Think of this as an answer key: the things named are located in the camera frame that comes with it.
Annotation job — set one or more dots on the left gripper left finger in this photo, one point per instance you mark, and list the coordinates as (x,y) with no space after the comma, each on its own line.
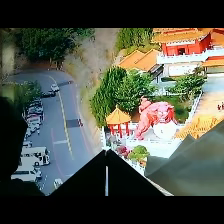
(90,180)

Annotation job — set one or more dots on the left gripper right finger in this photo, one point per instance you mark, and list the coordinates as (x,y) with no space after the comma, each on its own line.
(126,180)

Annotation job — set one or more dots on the white garment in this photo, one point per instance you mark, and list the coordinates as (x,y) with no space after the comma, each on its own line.
(196,163)

